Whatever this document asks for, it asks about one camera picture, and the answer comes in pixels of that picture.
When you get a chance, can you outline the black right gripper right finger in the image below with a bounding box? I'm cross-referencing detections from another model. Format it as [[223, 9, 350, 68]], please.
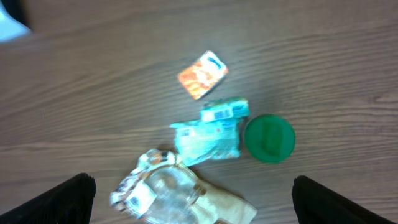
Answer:
[[292, 175, 394, 224]]

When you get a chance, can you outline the green lid jar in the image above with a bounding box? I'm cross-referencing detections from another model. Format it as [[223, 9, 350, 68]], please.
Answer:
[[243, 114, 295, 164]]

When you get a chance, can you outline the brown white snack pouch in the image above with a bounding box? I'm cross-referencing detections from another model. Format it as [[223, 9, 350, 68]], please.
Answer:
[[109, 149, 257, 224]]

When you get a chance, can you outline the orange tissue pack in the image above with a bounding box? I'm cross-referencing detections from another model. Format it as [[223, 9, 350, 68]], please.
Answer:
[[178, 50, 229, 100]]

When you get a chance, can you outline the small teal tissue pack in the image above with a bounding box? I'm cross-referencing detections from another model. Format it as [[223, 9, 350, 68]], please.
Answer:
[[200, 97, 250, 122]]

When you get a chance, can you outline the white barcode scanner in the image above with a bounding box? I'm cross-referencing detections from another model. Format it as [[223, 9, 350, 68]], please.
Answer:
[[1, 0, 31, 43]]

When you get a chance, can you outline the large teal wipes pack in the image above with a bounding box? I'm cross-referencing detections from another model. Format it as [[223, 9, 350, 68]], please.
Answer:
[[170, 118, 241, 166]]

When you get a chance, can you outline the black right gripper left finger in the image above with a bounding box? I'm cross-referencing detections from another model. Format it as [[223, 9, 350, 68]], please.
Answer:
[[1, 173, 96, 224]]

